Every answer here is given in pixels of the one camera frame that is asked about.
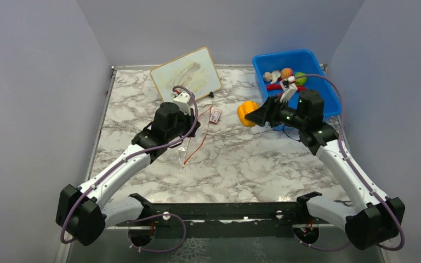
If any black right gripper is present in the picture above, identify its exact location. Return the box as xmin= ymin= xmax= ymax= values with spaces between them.
xmin=246 ymin=95 xmax=307 ymax=130

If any yellow bell pepper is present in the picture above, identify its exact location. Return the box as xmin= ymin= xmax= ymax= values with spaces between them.
xmin=237 ymin=100 xmax=259 ymax=127

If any clear zip bag orange zipper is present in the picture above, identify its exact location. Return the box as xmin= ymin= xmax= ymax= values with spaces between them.
xmin=178 ymin=105 xmax=213 ymax=168

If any garlic bulb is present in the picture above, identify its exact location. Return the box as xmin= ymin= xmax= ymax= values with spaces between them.
xmin=263 ymin=72 xmax=273 ymax=82

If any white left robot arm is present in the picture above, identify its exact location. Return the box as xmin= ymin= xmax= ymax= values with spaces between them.
xmin=55 ymin=102 xmax=200 ymax=246

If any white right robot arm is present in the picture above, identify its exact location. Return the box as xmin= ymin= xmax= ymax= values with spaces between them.
xmin=237 ymin=89 xmax=405 ymax=250

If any red chili pepper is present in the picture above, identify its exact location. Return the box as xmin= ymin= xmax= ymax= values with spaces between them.
xmin=266 ymin=83 xmax=283 ymax=92
xmin=280 ymin=81 xmax=306 ymax=92

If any white mushroom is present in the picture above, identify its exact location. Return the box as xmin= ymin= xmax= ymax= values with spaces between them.
xmin=270 ymin=70 xmax=281 ymax=84

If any red white staple box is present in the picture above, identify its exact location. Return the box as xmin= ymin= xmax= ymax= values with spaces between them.
xmin=209 ymin=109 xmax=221 ymax=124

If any blue plastic bin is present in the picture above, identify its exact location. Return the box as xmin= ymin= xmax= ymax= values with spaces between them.
xmin=253 ymin=49 xmax=342 ymax=119

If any peach fruit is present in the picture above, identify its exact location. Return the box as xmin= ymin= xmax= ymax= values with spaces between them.
xmin=280 ymin=67 xmax=294 ymax=79

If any green lime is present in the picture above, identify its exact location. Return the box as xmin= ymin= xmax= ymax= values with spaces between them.
xmin=294 ymin=72 xmax=308 ymax=86

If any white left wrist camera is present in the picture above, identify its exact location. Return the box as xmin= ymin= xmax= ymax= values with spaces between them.
xmin=173 ymin=92 xmax=193 ymax=116

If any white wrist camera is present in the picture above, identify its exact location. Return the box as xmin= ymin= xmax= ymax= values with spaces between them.
xmin=280 ymin=78 xmax=298 ymax=103
xmin=173 ymin=92 xmax=193 ymax=116

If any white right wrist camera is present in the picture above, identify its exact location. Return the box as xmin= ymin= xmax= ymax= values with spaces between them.
xmin=280 ymin=78 xmax=298 ymax=103

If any small whiteboard yellow frame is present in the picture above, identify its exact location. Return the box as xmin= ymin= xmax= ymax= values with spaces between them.
xmin=150 ymin=47 xmax=222 ymax=102

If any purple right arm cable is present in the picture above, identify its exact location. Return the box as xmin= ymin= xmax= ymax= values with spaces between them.
xmin=293 ymin=74 xmax=406 ymax=252

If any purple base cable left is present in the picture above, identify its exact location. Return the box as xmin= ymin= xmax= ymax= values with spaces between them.
xmin=127 ymin=212 xmax=187 ymax=254

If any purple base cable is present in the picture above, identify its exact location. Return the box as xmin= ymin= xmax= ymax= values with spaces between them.
xmin=293 ymin=220 xmax=356 ymax=252
xmin=127 ymin=212 xmax=187 ymax=254

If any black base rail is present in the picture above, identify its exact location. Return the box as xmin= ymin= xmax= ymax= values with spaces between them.
xmin=118 ymin=193 xmax=325 ymax=239

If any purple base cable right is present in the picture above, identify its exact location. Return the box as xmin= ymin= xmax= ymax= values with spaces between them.
xmin=293 ymin=220 xmax=356 ymax=252

